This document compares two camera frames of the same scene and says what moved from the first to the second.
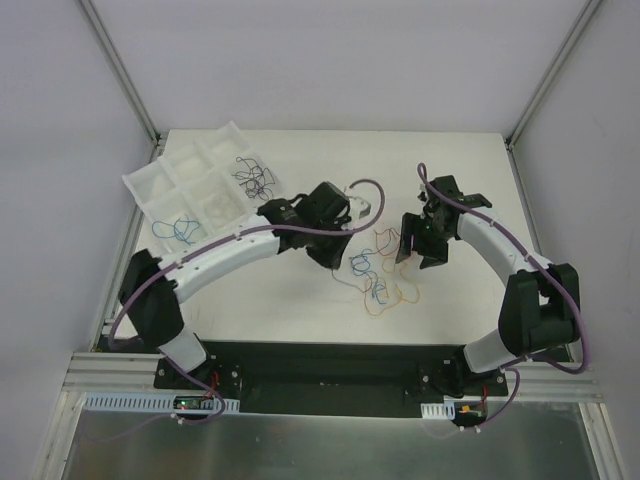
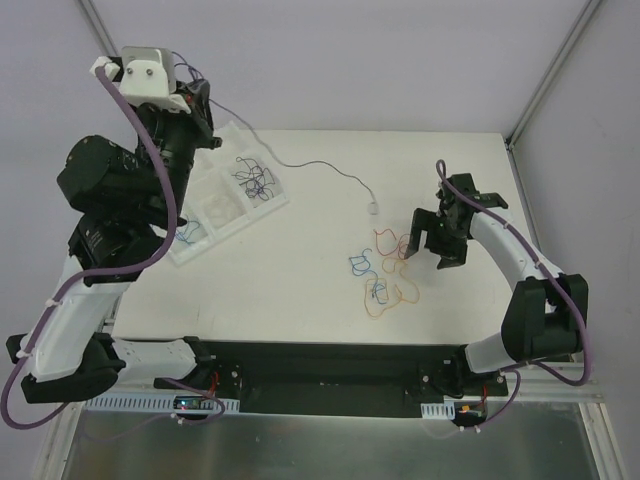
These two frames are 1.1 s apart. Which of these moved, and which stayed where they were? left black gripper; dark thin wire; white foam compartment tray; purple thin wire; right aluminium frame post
Moved: left black gripper; purple thin wire
Stayed: right aluminium frame post; dark thin wire; white foam compartment tray
